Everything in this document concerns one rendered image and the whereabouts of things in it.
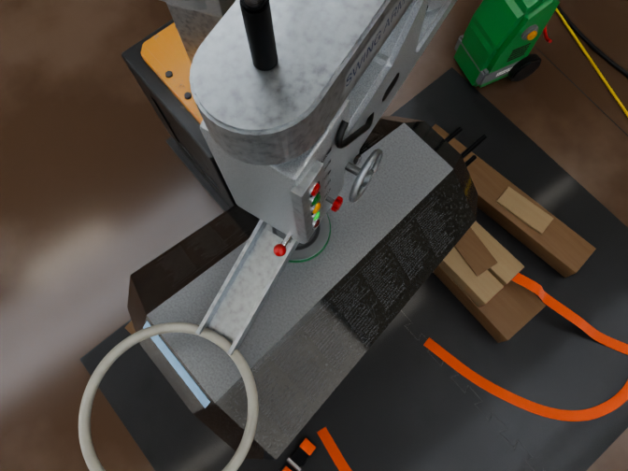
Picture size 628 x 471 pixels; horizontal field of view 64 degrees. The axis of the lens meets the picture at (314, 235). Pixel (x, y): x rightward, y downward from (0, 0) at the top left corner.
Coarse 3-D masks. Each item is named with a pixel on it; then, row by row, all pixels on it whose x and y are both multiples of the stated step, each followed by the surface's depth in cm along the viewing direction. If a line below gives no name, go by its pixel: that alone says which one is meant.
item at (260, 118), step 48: (288, 0) 83; (336, 0) 83; (384, 0) 82; (240, 48) 80; (288, 48) 80; (336, 48) 80; (240, 96) 78; (288, 96) 77; (336, 96) 84; (240, 144) 80; (288, 144) 81
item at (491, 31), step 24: (504, 0) 229; (528, 0) 222; (552, 0) 220; (480, 24) 245; (504, 24) 233; (528, 24) 229; (456, 48) 270; (480, 48) 251; (504, 48) 241; (528, 48) 251; (480, 72) 258; (504, 72) 263; (528, 72) 267
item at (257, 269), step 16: (256, 240) 146; (272, 240) 146; (240, 256) 143; (256, 256) 147; (272, 256) 146; (288, 256) 142; (240, 272) 147; (256, 272) 146; (272, 272) 146; (224, 288) 143; (240, 288) 147; (256, 288) 146; (272, 288) 145; (224, 304) 148; (240, 304) 147; (256, 304) 141; (208, 320) 145; (224, 320) 147; (240, 320) 147; (224, 336) 147; (240, 336) 142
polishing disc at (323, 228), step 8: (320, 224) 160; (328, 224) 160; (272, 232) 160; (280, 232) 160; (320, 232) 159; (328, 232) 159; (312, 240) 158; (320, 240) 158; (296, 248) 158; (304, 248) 158; (312, 248) 158; (320, 248) 158; (296, 256) 157; (304, 256) 157
